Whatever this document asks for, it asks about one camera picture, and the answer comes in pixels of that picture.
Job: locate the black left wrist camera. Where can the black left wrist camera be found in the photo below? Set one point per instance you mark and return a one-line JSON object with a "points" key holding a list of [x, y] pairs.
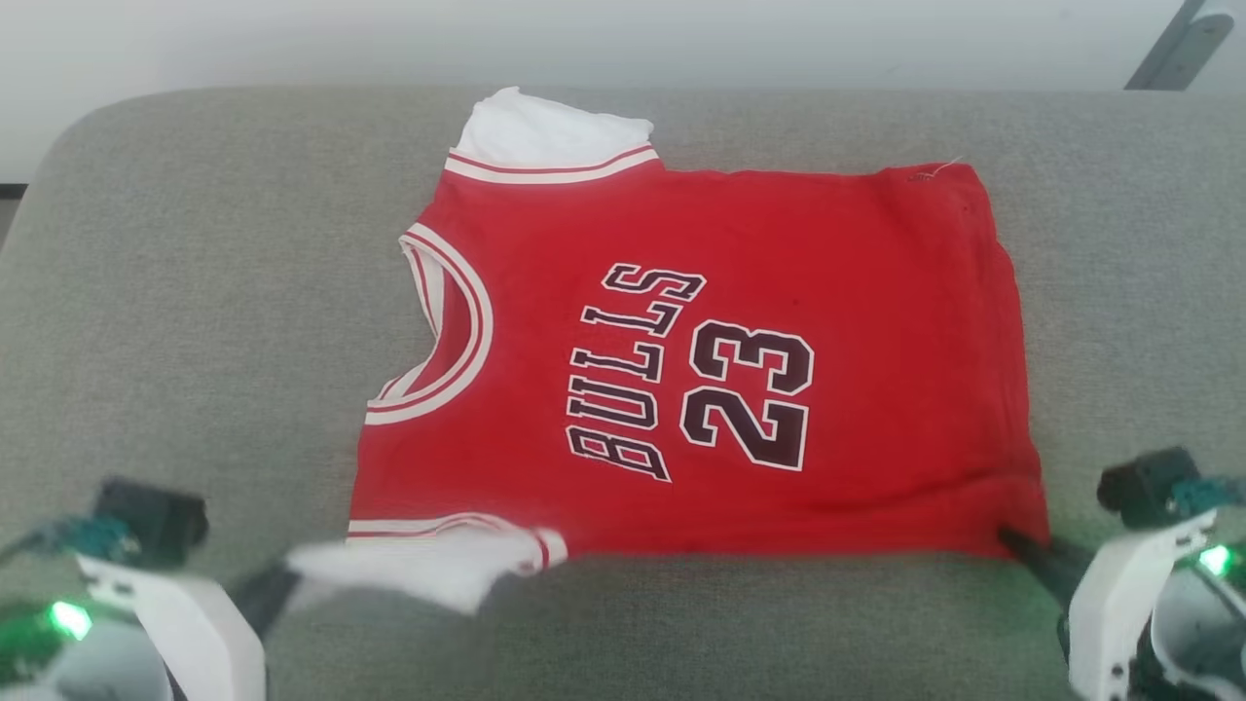
{"points": [[156, 521]]}

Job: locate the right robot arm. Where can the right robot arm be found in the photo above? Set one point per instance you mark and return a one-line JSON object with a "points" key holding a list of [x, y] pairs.
{"points": [[1202, 628]]}

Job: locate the grey fabric sofa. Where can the grey fabric sofa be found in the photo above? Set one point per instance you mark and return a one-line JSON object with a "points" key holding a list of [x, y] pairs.
{"points": [[195, 341]]}

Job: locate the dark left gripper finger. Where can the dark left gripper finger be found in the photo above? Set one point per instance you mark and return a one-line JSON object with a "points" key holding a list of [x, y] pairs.
{"points": [[265, 596]]}

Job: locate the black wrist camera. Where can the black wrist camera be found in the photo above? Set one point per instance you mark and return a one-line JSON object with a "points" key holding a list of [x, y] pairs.
{"points": [[1144, 487], [156, 521]]}

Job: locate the red basketball jersey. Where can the red basketball jersey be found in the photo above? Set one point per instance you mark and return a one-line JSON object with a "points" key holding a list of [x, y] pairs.
{"points": [[779, 292]]}

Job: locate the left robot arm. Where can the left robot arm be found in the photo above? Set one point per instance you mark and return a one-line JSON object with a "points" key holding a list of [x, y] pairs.
{"points": [[39, 662]]}

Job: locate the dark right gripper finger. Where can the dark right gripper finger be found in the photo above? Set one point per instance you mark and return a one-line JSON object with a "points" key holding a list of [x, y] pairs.
{"points": [[1056, 567]]}

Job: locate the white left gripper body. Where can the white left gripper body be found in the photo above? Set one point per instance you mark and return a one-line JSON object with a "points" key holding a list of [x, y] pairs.
{"points": [[195, 633]]}

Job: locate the grey metal post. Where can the grey metal post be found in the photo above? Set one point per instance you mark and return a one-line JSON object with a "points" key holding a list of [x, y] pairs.
{"points": [[1178, 44]]}

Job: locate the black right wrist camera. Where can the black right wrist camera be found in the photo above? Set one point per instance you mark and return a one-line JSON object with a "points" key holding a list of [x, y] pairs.
{"points": [[1144, 487]]}

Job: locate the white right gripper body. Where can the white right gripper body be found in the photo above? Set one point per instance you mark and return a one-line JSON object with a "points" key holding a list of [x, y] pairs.
{"points": [[1119, 604]]}

